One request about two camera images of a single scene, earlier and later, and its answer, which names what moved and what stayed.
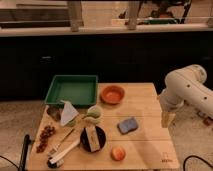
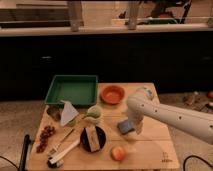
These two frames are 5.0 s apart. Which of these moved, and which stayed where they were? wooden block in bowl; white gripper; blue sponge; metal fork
Moved: white gripper
Stayed: blue sponge; metal fork; wooden block in bowl
